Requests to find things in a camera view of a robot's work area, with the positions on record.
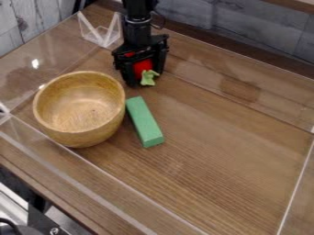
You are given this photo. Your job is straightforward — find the black cable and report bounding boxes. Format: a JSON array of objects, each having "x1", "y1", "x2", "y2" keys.
[{"x1": 0, "y1": 217, "x2": 23, "y2": 235}]

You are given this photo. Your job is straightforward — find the black metal table bracket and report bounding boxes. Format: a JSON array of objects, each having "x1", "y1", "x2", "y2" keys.
[{"x1": 27, "y1": 205, "x2": 71, "y2": 235}]

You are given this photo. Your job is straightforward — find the green rectangular block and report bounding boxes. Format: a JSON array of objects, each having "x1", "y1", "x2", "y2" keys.
[{"x1": 127, "y1": 96, "x2": 165, "y2": 148}]

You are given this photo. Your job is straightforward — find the wooden bowl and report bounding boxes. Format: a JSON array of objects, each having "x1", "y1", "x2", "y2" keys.
[{"x1": 33, "y1": 71, "x2": 126, "y2": 148}]

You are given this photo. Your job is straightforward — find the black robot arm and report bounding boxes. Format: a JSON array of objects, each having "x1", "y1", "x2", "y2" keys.
[{"x1": 113, "y1": 0, "x2": 170, "y2": 87}]

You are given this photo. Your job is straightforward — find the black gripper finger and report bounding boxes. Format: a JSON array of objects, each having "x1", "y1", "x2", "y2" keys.
[
  {"x1": 115, "y1": 61, "x2": 138, "y2": 87},
  {"x1": 153, "y1": 49, "x2": 169, "y2": 74}
]

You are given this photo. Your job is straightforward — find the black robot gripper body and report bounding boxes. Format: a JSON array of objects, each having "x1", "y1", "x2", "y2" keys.
[{"x1": 113, "y1": 34, "x2": 170, "y2": 67}]

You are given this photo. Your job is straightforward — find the red plush fruit green leaves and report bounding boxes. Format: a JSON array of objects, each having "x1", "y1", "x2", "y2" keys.
[{"x1": 133, "y1": 59, "x2": 160, "y2": 86}]

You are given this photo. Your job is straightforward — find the clear acrylic tray enclosure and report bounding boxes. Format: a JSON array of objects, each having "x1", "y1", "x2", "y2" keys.
[{"x1": 0, "y1": 19, "x2": 314, "y2": 235}]

